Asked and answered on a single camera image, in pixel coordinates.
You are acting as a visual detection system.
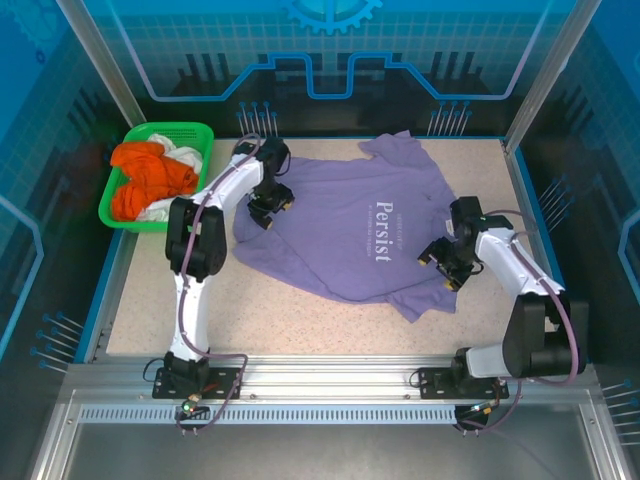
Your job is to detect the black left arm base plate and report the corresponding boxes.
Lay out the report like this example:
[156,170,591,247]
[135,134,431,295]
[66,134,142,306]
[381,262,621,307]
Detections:
[152,367,244,400]

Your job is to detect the purple t-shirt with white print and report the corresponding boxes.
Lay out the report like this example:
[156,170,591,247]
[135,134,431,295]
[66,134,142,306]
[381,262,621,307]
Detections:
[230,130,459,324]

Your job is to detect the aluminium frame post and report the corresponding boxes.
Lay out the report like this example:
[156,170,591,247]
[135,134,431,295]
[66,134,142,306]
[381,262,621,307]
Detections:
[502,0,604,156]
[55,0,166,154]

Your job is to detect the small connector with orange wires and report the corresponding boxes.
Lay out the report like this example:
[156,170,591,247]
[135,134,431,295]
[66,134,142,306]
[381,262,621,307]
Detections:
[457,398,504,419]

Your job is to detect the aluminium mounting rail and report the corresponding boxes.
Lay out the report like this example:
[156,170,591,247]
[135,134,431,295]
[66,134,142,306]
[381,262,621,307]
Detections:
[64,353,597,401]

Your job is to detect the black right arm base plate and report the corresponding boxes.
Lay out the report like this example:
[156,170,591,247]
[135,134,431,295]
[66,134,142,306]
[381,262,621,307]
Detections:
[417,367,510,400]

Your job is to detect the orange t-shirt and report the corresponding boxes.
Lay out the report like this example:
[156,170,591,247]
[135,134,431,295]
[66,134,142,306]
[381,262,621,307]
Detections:
[109,142,200,222]

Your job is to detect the green plastic basket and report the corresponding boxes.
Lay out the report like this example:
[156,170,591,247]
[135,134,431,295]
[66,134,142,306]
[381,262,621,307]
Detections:
[97,121,215,235]

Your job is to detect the slotted grey cable duct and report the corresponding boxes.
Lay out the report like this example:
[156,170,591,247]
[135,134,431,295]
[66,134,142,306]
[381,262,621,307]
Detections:
[78,405,459,426]

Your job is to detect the small connector with green light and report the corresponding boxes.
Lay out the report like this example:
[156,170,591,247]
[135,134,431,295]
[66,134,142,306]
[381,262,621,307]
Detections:
[174,394,211,421]

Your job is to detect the metal tray frame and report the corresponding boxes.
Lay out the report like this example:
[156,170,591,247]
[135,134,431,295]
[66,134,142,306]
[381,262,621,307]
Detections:
[29,389,631,480]

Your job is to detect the aluminium side rail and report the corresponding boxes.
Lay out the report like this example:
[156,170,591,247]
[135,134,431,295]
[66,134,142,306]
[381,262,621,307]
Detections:
[82,142,166,364]
[502,139,574,362]

